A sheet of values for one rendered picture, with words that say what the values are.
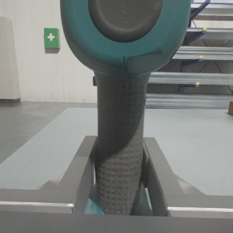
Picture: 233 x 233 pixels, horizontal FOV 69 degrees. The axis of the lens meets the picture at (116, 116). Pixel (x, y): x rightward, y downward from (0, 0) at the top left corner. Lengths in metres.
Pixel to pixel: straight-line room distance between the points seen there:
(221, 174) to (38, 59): 5.02
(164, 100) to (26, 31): 3.85
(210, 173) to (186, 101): 3.52
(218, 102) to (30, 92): 4.68
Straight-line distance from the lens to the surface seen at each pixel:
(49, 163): 0.37
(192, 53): 4.00
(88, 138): 0.16
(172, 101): 3.77
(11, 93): 5.18
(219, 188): 0.33
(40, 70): 5.16
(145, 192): 0.17
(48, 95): 5.12
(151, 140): 0.16
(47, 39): 4.94
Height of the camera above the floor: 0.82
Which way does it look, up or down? 14 degrees down
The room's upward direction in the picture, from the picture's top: 1 degrees clockwise
